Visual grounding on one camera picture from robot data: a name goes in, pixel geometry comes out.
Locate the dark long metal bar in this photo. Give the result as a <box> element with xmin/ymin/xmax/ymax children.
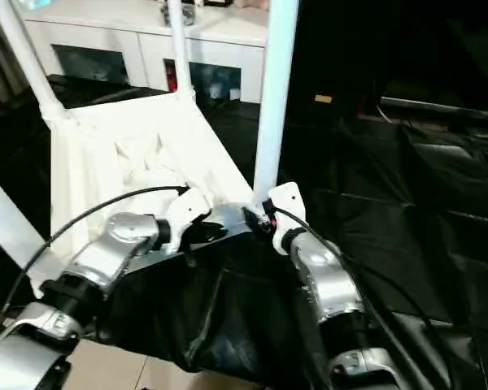
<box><xmin>380</xmin><ymin>96</ymin><xmax>488</xmax><ymax>121</ymax></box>

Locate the dark grey curtain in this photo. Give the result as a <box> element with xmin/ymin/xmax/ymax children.
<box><xmin>0</xmin><ymin>0</ymin><xmax>37</xmax><ymax>94</ymax></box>

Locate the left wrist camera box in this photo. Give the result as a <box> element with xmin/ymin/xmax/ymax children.
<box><xmin>164</xmin><ymin>186</ymin><xmax>212</xmax><ymax>257</ymax></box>

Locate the white cabinet with glass doors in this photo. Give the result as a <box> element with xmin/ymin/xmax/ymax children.
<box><xmin>22</xmin><ymin>0</ymin><xmax>269</xmax><ymax>105</ymax></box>

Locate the white plastic table top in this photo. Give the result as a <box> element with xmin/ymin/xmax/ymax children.
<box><xmin>34</xmin><ymin>89</ymin><xmax>276</xmax><ymax>300</ymax></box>

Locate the black mat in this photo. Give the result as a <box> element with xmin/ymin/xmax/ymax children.
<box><xmin>0</xmin><ymin>72</ymin><xmax>488</xmax><ymax>390</ymax></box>

